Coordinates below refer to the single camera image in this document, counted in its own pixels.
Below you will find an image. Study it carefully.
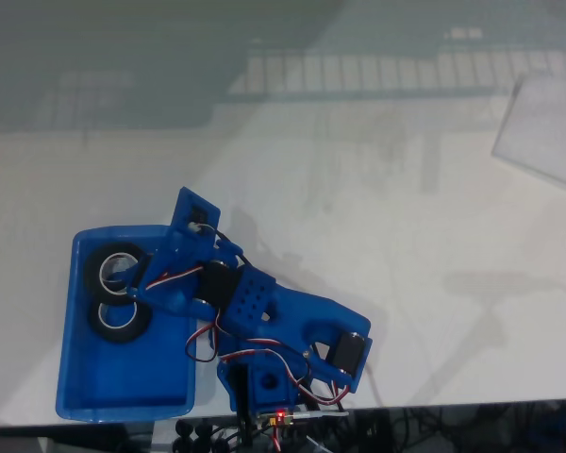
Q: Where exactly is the silver plug connector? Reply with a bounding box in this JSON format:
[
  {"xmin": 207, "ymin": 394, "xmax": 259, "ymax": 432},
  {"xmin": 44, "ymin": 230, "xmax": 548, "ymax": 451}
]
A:
[{"xmin": 291, "ymin": 409, "xmax": 350, "ymax": 419}]

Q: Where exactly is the black cable tangle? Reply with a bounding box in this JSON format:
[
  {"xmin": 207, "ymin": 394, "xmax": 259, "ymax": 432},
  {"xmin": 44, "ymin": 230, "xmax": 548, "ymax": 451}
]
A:
[{"xmin": 353, "ymin": 404, "xmax": 566, "ymax": 453}]

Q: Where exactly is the blue wrist camera housing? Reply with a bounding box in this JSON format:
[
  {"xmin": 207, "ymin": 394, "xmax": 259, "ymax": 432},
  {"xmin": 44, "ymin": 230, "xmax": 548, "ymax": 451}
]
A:
[{"xmin": 169, "ymin": 186, "xmax": 222, "ymax": 246}]

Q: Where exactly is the clear acrylic sheet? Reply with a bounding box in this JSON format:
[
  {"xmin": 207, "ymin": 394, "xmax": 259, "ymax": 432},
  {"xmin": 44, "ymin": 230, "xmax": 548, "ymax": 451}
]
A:
[{"xmin": 491, "ymin": 71, "xmax": 566, "ymax": 193}]

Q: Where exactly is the blue plastic bin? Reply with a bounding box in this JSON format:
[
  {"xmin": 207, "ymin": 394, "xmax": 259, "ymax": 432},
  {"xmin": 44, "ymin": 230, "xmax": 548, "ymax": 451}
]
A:
[{"xmin": 55, "ymin": 225, "xmax": 200, "ymax": 423}]

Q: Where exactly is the controller board with red LED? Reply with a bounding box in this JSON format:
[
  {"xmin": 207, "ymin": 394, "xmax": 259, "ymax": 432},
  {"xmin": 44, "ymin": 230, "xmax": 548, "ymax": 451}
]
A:
[{"xmin": 257, "ymin": 408, "xmax": 297, "ymax": 428}]

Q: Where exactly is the red white servo wire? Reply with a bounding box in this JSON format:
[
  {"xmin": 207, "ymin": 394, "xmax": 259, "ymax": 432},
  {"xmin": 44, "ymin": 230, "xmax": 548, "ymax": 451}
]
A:
[
  {"xmin": 145, "ymin": 264, "xmax": 204, "ymax": 292},
  {"xmin": 185, "ymin": 310, "xmax": 227, "ymax": 365},
  {"xmin": 219, "ymin": 346, "xmax": 355, "ymax": 411}
]

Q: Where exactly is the black camera cable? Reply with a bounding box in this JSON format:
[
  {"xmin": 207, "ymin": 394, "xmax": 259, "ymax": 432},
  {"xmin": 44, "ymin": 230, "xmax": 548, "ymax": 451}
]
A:
[{"xmin": 188, "ymin": 221, "xmax": 249, "ymax": 268}]

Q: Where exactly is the black tape roll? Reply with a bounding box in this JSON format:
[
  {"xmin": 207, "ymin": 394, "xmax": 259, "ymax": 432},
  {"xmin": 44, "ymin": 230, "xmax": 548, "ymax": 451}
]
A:
[
  {"xmin": 88, "ymin": 294, "xmax": 153, "ymax": 348},
  {"xmin": 82, "ymin": 242, "xmax": 147, "ymax": 297}
]

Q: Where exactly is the black table clamp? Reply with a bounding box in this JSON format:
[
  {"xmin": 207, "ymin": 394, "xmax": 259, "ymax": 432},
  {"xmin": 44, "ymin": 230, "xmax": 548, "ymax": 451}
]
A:
[{"xmin": 233, "ymin": 365, "xmax": 256, "ymax": 447}]

